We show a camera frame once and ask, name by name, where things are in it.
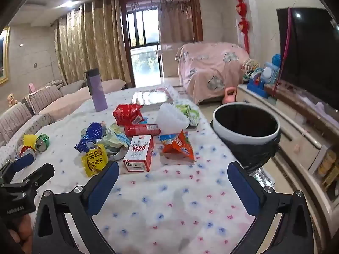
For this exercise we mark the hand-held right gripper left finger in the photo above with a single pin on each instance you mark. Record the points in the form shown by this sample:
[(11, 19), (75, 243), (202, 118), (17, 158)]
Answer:
[(106, 182)]

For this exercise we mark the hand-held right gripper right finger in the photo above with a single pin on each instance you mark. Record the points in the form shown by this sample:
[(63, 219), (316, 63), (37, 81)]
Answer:
[(243, 187)]

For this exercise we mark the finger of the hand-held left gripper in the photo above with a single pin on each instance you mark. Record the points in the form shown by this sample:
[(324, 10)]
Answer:
[(23, 161), (38, 174)]

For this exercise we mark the red white drink can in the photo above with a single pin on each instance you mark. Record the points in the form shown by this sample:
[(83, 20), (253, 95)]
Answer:
[(25, 150)]

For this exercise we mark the yellow plastic cup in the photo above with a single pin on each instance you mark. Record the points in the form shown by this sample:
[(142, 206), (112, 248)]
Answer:
[(29, 140)]

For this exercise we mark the yellow wrapper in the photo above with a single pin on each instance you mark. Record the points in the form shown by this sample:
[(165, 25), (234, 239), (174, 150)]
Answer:
[(94, 161)]

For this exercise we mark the green drink can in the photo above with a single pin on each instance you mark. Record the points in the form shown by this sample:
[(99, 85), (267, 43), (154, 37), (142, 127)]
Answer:
[(42, 144)]

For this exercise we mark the white red carton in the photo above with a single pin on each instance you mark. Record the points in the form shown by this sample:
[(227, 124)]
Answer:
[(137, 153)]

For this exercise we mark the light green wrapper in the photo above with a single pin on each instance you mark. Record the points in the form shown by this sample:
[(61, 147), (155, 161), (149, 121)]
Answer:
[(116, 139)]

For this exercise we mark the white bin with black bag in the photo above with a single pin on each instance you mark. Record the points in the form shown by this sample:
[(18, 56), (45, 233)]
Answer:
[(249, 140)]

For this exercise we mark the blue wrapper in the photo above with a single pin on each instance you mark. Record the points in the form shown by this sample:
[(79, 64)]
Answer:
[(91, 135)]

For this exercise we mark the red cylindrical can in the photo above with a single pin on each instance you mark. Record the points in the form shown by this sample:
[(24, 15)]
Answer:
[(143, 130)]

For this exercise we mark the red snack bag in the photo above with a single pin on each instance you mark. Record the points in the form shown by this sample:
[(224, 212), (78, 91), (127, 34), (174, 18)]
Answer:
[(125, 113)]

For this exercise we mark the orange snack bag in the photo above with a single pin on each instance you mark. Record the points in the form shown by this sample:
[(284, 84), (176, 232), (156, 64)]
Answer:
[(177, 145)]

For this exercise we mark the green snack bag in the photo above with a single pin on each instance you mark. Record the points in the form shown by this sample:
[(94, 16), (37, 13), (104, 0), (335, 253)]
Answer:
[(192, 115)]

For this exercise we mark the white ribbed plastic container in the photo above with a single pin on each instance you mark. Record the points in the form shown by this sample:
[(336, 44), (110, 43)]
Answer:
[(170, 120)]

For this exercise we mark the person's left hand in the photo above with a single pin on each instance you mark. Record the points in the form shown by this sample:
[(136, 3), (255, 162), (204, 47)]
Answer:
[(21, 230)]

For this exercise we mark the small teddy bear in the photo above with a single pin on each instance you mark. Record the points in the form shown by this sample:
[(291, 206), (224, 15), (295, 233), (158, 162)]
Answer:
[(12, 99)]

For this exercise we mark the striped beige sofa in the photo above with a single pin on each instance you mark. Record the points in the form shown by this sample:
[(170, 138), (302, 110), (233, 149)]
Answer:
[(47, 98)]

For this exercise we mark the white television cabinet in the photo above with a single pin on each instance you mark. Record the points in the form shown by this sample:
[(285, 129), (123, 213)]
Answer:
[(291, 137)]

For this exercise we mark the white floral tablecloth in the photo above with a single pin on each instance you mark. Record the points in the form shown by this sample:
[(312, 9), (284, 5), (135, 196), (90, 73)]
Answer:
[(172, 203)]

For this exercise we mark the pink plush toy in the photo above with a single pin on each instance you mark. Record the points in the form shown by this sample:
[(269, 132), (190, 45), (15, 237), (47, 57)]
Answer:
[(32, 87)]

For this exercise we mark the yellow boxes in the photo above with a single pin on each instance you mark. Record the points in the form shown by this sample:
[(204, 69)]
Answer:
[(327, 166)]

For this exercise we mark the purple thermos bottle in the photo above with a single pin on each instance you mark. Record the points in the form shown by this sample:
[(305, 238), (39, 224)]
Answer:
[(98, 95)]

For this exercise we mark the pink kettlebell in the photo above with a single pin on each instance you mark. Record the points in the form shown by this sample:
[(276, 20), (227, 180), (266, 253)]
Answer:
[(229, 98)]

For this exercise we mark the blue toy set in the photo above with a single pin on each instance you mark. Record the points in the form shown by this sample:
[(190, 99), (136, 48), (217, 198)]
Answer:
[(267, 76)]

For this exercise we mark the pink heart-patterned cover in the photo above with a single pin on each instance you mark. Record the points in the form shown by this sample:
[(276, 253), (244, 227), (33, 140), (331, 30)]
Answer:
[(209, 63)]

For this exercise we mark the blue spiky ball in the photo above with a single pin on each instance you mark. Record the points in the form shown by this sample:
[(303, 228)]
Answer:
[(279, 59)]

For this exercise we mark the gold curtain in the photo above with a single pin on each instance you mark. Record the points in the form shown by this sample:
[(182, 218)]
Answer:
[(87, 39)]

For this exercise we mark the black television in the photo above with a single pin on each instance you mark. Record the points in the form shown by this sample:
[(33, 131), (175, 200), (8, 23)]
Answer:
[(309, 58)]

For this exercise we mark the wooden framed balcony door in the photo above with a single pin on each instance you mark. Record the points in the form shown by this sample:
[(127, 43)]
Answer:
[(143, 26)]

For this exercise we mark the red hanging decoration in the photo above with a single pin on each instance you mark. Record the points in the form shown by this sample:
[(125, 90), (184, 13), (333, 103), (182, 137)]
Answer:
[(242, 25)]

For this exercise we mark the sheer patterned curtain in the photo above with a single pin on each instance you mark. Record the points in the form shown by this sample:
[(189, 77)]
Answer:
[(180, 21)]

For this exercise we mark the gold picture frame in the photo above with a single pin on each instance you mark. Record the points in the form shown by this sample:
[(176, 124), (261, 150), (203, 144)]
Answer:
[(4, 58)]

